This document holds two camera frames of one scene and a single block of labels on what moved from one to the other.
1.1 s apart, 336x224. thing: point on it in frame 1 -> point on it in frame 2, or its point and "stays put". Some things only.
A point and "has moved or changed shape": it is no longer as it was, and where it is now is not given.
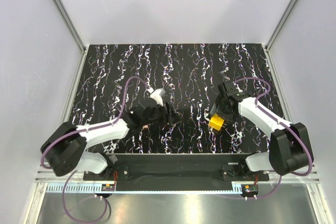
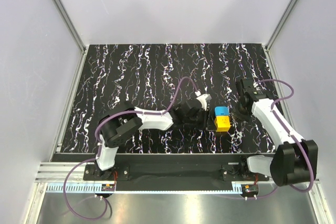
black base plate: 178,172 stays put
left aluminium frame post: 66,20 stays put
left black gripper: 171,117 -> 207,123
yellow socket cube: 216,122 has moved or changed shape
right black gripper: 219,102 -> 236,113
